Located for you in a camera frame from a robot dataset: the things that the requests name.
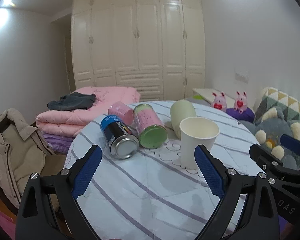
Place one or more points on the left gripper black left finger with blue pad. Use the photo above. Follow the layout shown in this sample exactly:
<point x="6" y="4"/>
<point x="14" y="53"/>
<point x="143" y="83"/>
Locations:
<point x="49" y="207"/>

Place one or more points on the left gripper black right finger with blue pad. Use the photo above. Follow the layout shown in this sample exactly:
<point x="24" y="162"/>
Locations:
<point x="258" y="218"/>

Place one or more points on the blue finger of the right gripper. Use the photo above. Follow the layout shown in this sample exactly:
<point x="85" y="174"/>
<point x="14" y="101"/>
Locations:
<point x="290" y="143"/>

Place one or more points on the white paper cup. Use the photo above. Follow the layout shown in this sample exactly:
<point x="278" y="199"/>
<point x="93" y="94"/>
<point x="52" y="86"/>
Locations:
<point x="196" y="131"/>

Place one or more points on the pale green plastic cup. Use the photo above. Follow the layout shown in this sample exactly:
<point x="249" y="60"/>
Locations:
<point x="179" y="111"/>

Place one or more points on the pink cloth at corner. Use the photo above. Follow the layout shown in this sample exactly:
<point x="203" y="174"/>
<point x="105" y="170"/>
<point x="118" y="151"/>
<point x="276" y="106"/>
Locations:
<point x="7" y="227"/>

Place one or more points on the triangle pattern pillow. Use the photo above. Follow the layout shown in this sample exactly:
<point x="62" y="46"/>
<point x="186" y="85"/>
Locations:
<point x="271" y="97"/>

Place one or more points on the purple cushion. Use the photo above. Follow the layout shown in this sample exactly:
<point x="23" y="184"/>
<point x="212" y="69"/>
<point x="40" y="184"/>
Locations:
<point x="248" y="115"/>

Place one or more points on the beige jacket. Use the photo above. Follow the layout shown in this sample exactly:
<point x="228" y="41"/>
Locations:
<point x="23" y="150"/>

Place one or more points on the folded purple blanket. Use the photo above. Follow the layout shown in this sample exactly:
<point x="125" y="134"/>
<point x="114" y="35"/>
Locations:
<point x="59" y="144"/>

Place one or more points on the right pink bunny plush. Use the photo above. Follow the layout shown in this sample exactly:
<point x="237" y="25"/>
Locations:
<point x="241" y="102"/>

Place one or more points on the pink bunny plush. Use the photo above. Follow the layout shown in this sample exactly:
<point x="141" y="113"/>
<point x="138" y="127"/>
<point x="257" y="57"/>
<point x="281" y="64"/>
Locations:
<point x="219" y="101"/>
<point x="241" y="102"/>

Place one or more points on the folded pink quilt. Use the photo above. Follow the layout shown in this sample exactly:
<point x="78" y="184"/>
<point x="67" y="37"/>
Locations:
<point x="70" y="123"/>

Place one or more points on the left pink bunny plush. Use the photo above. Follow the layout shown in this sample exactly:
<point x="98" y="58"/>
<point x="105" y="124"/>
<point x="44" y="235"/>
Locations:
<point x="219" y="101"/>

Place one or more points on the striped white table cloth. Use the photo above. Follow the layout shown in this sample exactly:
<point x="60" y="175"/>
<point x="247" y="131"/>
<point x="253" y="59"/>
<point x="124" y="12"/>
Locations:
<point x="148" y="196"/>

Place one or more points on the blue black CoolTowel can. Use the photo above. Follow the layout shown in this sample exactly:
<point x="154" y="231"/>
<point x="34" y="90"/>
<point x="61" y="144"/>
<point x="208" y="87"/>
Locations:
<point x="122" y="143"/>

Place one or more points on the white bedside board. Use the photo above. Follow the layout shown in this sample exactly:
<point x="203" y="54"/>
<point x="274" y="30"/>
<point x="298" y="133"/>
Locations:
<point x="207" y="95"/>

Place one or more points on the dark grey garment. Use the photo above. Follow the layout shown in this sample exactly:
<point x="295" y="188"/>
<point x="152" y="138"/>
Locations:
<point x="72" y="102"/>

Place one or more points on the grey flower pillow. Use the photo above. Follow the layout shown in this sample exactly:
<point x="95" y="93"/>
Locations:
<point x="198" y="101"/>

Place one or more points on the small pink clear canister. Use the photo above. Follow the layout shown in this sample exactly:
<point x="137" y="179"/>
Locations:
<point x="124" y="112"/>

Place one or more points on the pink green towel canister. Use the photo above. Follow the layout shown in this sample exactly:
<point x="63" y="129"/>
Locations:
<point x="151" y="131"/>

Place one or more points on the cream white wardrobe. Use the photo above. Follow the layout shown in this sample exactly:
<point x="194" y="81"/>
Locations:
<point x="155" y="46"/>

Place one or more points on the white wall socket strip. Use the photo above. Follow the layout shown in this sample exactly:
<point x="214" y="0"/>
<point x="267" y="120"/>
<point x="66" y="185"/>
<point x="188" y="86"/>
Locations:
<point x="241" y="75"/>

